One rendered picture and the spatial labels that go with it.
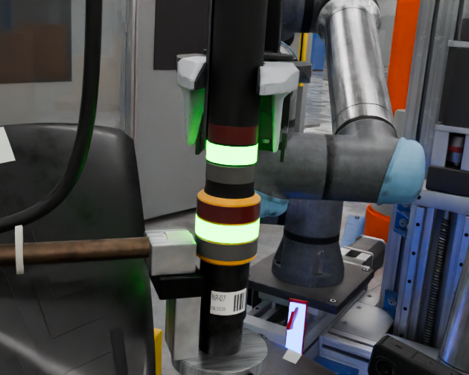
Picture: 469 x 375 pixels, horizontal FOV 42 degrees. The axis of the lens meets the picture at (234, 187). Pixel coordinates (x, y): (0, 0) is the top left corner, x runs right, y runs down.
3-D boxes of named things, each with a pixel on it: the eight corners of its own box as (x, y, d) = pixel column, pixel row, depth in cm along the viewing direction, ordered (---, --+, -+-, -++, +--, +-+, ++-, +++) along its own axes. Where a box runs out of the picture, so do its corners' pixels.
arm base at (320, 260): (290, 253, 138) (294, 212, 135) (353, 270, 130) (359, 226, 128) (258, 274, 125) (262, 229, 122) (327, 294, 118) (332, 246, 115)
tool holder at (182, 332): (153, 397, 39) (158, 257, 37) (135, 343, 46) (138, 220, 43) (281, 380, 42) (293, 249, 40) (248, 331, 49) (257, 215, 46)
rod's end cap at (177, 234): (165, 237, 39) (195, 236, 40) (159, 227, 41) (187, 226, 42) (164, 265, 40) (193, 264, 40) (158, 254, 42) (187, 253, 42)
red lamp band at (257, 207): (205, 226, 39) (206, 207, 38) (189, 205, 43) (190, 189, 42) (269, 223, 40) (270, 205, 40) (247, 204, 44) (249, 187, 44)
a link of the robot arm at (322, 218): (345, 240, 119) (353, 173, 116) (277, 235, 119) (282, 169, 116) (336, 221, 131) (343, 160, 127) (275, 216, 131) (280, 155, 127)
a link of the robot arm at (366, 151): (369, 13, 104) (410, 232, 70) (305, 9, 104) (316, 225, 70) (384, -53, 96) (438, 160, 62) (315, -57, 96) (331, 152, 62)
